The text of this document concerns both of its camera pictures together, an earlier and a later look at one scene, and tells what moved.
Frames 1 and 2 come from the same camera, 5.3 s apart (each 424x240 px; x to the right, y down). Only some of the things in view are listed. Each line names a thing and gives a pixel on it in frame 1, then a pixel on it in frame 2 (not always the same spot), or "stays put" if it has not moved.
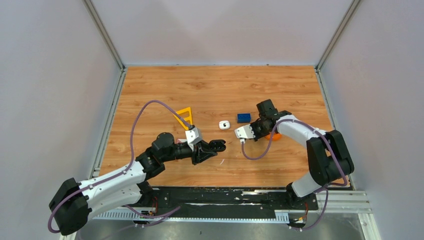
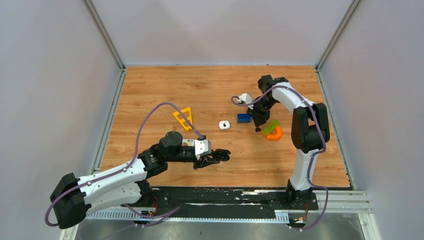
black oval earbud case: (217, 145) to (221, 154)
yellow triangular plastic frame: (189, 118) stays put
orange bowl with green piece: (276, 137) stays put
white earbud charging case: (224, 125) stays put
